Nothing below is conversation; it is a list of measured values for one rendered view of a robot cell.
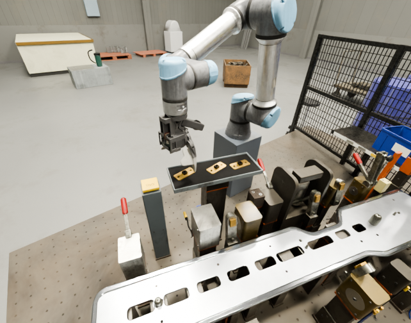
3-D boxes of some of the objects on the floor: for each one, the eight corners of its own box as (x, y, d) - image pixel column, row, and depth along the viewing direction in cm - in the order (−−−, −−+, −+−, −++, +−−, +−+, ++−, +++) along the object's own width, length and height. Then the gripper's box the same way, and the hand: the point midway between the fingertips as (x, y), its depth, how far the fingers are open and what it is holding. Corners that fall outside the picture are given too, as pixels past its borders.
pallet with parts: (125, 54, 902) (123, 45, 879) (133, 58, 841) (131, 48, 818) (91, 57, 836) (89, 47, 814) (97, 61, 775) (94, 50, 752)
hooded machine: (177, 50, 1029) (176, 20, 953) (184, 52, 991) (182, 20, 915) (164, 51, 994) (162, 20, 919) (170, 53, 957) (168, 20, 881)
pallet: (159, 52, 980) (159, 49, 973) (168, 55, 923) (168, 52, 916) (132, 54, 918) (132, 51, 911) (140, 57, 861) (139, 54, 854)
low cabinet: (86, 57, 826) (79, 32, 774) (101, 70, 676) (93, 39, 624) (29, 63, 736) (16, 34, 683) (31, 77, 585) (15, 42, 533)
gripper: (145, 107, 67) (153, 156, 79) (182, 129, 55) (184, 183, 67) (167, 101, 72) (171, 149, 84) (205, 120, 60) (203, 172, 72)
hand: (184, 161), depth 77 cm, fingers open, 14 cm apart
